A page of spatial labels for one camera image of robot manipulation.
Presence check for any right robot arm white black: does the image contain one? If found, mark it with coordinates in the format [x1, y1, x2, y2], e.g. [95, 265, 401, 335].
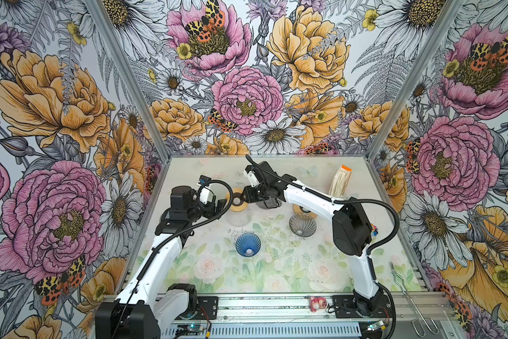
[242, 161, 386, 316]

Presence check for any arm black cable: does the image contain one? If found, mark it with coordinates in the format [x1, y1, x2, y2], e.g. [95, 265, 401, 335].
[109, 179, 234, 339]
[245, 154, 401, 257]

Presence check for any blue glass dripper cone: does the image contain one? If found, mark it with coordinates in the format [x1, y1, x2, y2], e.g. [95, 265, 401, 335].
[235, 232, 262, 258]

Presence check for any green circuit board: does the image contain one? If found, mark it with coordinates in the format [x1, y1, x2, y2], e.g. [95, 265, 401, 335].
[366, 320, 386, 331]
[175, 323, 207, 338]

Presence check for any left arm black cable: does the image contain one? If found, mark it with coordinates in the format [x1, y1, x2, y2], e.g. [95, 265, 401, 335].
[109, 179, 234, 339]

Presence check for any green circuit board left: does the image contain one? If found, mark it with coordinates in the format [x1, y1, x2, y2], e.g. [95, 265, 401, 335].
[175, 323, 207, 338]

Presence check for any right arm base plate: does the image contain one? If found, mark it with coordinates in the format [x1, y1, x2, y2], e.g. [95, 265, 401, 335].
[330, 295, 393, 319]

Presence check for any aluminium front rail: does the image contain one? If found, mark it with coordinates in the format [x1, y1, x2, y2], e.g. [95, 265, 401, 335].
[160, 292, 466, 338]

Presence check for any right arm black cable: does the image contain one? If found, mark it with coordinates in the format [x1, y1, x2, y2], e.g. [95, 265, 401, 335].
[245, 154, 401, 257]

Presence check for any wooden dripper ring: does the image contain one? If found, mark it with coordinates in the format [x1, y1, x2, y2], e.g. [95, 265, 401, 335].
[292, 204, 318, 220]
[225, 188, 250, 213]

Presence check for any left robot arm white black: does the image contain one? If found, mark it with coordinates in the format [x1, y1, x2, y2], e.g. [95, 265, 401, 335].
[95, 176, 233, 338]

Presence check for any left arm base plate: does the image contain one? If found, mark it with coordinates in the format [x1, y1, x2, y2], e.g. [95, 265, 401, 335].
[193, 296, 219, 321]

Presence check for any grey glass dripper cone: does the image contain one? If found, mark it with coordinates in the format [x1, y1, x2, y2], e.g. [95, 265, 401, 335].
[289, 213, 317, 238]

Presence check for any pink toy on rail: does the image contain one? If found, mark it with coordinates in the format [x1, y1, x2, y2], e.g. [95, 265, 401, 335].
[309, 296, 328, 312]

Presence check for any metal wire hook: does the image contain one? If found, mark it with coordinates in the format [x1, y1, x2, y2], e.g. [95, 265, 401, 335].
[390, 262, 440, 338]

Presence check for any coffee filter pack orange top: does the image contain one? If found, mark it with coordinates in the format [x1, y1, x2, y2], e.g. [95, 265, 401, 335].
[329, 165, 352, 198]

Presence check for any grey ribbed glass pitcher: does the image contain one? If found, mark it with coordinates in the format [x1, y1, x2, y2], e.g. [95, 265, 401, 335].
[256, 199, 282, 210]

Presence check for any green circuit board right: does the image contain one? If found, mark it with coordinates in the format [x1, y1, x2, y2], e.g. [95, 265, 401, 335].
[366, 320, 386, 331]

